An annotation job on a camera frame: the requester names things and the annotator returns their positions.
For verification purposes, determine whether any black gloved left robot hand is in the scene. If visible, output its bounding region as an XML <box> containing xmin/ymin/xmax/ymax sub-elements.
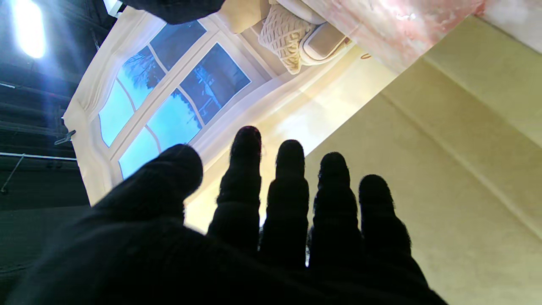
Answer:
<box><xmin>4</xmin><ymin>126</ymin><xmax>449</xmax><ymax>305</ymax></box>

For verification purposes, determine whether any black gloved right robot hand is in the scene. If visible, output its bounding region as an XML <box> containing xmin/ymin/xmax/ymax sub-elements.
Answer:
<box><xmin>121</xmin><ymin>0</ymin><xmax>228</xmax><ymax>25</ymax></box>

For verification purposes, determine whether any kraft paper bag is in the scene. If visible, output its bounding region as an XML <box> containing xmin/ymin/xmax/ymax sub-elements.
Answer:
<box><xmin>304</xmin><ymin>15</ymin><xmax>542</xmax><ymax>305</ymax></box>

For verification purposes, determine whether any plain beige cushion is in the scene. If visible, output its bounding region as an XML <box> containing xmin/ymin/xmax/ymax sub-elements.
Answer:
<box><xmin>219</xmin><ymin>0</ymin><xmax>271</xmax><ymax>34</ymax></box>

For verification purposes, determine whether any cream knitted cushion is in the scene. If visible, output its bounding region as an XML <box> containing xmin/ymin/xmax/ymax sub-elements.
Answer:
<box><xmin>257</xmin><ymin>4</ymin><xmax>317</xmax><ymax>75</ymax></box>

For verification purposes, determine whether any sheer cream curtain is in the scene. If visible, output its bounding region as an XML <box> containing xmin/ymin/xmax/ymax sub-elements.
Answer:
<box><xmin>63</xmin><ymin>6</ymin><xmax>354</xmax><ymax>206</ymax></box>

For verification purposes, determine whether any beige sofa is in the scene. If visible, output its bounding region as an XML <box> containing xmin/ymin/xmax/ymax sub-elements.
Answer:
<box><xmin>271</xmin><ymin>0</ymin><xmax>353</xmax><ymax>67</ymax></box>

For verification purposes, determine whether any bright studio ceiling light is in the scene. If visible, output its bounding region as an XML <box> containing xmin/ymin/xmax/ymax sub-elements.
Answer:
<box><xmin>9</xmin><ymin>0</ymin><xmax>48</xmax><ymax>60</ymax></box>

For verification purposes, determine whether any metal backdrop clamp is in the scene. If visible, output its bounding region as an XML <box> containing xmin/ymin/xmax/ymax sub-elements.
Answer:
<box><xmin>54</xmin><ymin>129</ymin><xmax>77</xmax><ymax>146</ymax></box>

